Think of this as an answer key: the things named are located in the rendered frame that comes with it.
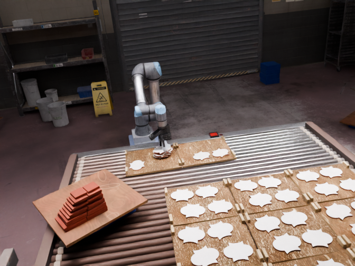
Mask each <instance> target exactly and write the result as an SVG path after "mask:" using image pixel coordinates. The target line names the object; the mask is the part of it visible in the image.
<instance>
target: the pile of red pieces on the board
mask: <svg viewBox="0 0 355 266"><path fill-rule="evenodd" d="M70 195H71V196H69V197H68V198H67V202H65V203H64V204H63V205H64V206H63V207H62V208H61V209H59V210H60V211H59V212H58V217H56V218H55V220H56V221H57V223H58V224H59V225H60V226H61V227H62V229H63V230H64V231H65V232H66V233H67V232H68V231H70V230H72V229H74V228H75V227H77V226H79V225H81V224H83V223H85V222H87V220H90V219H92V218H94V217H96V216H98V215H100V214H101V213H103V212H105V211H107V210H108V209H107V205H106V202H105V199H104V197H103V193H102V190H101V189H100V187H99V185H97V184H96V183H95V182H91V183H89V184H87V185H85V186H83V187H81V188H78V189H76V190H74V191H72V192H70Z"/></svg>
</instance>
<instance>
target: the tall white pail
mask: <svg viewBox="0 0 355 266"><path fill-rule="evenodd" d="M20 83H21V86H22V87H23V90H24V93H25V96H26V99H27V103H28V105H29V106H36V101H37V100H38V99H40V98H41V97H40V93H39V89H38V83H37V80H36V79H35V78H32V79H25V80H22V81H21V82H20Z"/></svg>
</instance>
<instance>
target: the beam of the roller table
mask: <svg viewBox="0 0 355 266"><path fill-rule="evenodd" d="M306 122H307V121H305V122H298V123H290V124H285V125H278V126H270V127H262V128H255V129H247V130H240V131H232V132H224V133H220V134H223V136H224V137H225V138H227V137H234V136H242V135H250V134H257V133H262V132H269V131H277V130H284V129H292V128H299V127H305V123H306ZM220 134H219V137H216V138H210V136H209V135H205V136H197V137H190V138H182V139H175V140H167V141H166V142H167V144H170V145H173V143H177V144H185V143H192V142H196V141H203V140H210V139H217V138H221V136H220ZM155 147H160V145H159V142H152V143H147V144H139V145H132V146H124V147H117V148H109V149H101V150H94V151H86V152H81V153H74V154H78V158H81V157H90V156H98V155H105V154H113V153H120V152H125V150H127V151H132V150H140V149H148V148H155Z"/></svg>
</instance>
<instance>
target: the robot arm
mask: <svg viewBox="0 0 355 266"><path fill-rule="evenodd" d="M160 76H162V71H161V67H160V64H159V62H149V63H140V64H138V65H137V66H136V67H134V69H133V71H132V81H133V82H134V89H135V97H136V104H137V106H135V111H134V117H135V123H136V127H135V135H137V136H147V135H149V134H150V135H149V138H150V140H153V139H155V138H156V137H157V136H158V140H159V145H160V146H163V151H164V152H165V153H166V149H168V148H170V146H171V145H170V144H167V142H166V141H167V140H170V139H172V138H170V136H169V135H171V133H170V125H169V124H167V119H166V109H165V105H163V104H162V103H161V100H160V87H159V79H160V78H161V77H160ZM144 78H146V79H147V80H148V82H149V89H150V99H151V104H149V105H147V104H146V98H145V91H144V85H143V79H144ZM151 121H157V127H158V129H157V130H156V131H154V132H153V133H152V134H151V132H152V131H151V128H150V126H149V124H148V122H151Z"/></svg>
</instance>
